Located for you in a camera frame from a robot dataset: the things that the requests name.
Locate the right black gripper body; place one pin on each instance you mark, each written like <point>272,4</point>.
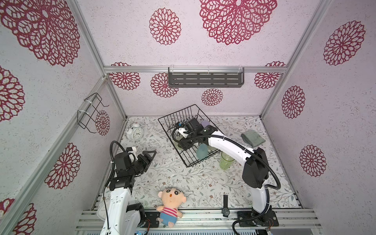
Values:
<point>188,142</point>

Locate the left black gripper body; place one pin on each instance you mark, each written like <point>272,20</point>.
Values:
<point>141,164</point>

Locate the lilac plastic cup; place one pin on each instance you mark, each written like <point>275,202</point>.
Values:
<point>205,123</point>

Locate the teal plastic cup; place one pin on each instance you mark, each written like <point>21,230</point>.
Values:
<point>202,152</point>

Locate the tall light green cup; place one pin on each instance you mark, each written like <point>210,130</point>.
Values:
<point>225,161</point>

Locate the bright green short cup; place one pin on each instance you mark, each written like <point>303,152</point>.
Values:
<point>178,145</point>

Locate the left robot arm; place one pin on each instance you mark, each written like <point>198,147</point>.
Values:
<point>122,217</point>

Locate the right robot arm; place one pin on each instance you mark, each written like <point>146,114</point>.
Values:
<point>257,172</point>

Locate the white alarm clock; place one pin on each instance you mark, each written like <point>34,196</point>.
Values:
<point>135,132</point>

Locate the plush doll striped shirt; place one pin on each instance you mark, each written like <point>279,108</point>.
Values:
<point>172,199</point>

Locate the green folded cloth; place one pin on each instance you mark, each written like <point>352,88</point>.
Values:
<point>252,138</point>

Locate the black wristwatch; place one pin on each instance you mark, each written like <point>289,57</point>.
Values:
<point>225,210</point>

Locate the black wire dish rack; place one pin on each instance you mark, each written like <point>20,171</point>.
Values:
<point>169,123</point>

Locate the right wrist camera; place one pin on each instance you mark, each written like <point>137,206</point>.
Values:
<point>182,130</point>

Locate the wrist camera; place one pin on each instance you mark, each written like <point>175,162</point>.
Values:
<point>182,130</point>
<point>132,151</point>

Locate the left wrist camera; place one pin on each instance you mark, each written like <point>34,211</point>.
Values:
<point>132,151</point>

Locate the grey wall shelf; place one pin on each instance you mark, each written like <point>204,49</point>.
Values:
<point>208,79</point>

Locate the black wire wall basket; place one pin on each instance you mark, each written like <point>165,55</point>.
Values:
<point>94,118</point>

